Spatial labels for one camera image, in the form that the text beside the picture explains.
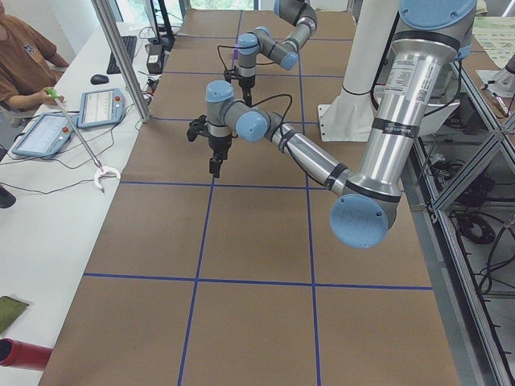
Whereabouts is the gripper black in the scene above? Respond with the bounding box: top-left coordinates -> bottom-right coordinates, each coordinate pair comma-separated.
238,75 -> 255,106
208,134 -> 233,178

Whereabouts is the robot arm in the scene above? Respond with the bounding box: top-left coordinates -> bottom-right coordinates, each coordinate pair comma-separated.
225,1 -> 318,105
201,1 -> 476,248

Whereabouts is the black power box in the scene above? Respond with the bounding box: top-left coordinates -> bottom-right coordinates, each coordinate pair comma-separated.
146,44 -> 165,74

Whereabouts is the reacher grabber stick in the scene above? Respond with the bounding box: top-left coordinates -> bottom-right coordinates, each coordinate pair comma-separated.
44,88 -> 121,193

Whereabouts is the teach pendant far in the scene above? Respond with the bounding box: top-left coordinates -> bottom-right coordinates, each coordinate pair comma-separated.
77,88 -> 125,129

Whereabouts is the teach pendant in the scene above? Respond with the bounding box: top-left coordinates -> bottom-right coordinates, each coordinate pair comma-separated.
12,113 -> 72,157
77,88 -> 125,129

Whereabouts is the black keyboard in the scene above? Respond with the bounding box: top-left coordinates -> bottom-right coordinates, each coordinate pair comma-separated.
105,35 -> 138,76

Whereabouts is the black computer mouse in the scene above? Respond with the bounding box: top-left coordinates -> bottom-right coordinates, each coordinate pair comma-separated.
90,74 -> 109,85

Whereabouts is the teach pendant near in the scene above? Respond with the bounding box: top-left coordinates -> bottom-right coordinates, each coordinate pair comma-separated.
12,113 -> 72,157

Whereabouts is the person in brown shirt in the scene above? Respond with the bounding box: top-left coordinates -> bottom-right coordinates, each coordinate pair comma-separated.
1,7 -> 69,111

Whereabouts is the green bean bag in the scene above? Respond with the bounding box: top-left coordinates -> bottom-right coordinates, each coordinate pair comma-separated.
0,296 -> 31,333

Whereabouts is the red cylinder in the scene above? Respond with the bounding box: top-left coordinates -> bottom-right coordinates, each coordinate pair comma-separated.
1,339 -> 53,371

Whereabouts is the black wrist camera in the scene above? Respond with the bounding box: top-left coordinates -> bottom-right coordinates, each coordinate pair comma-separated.
223,68 -> 240,83
187,115 -> 208,142

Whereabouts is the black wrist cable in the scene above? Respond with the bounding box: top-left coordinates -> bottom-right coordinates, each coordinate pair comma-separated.
216,43 -> 242,76

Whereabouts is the white camera post base plate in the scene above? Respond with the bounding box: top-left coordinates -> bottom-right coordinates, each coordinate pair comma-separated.
317,105 -> 373,142

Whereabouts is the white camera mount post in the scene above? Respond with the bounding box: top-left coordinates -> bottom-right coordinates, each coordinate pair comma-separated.
330,0 -> 399,119

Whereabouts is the aluminium frame post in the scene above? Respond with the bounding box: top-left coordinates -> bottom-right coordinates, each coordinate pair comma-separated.
92,0 -> 150,123

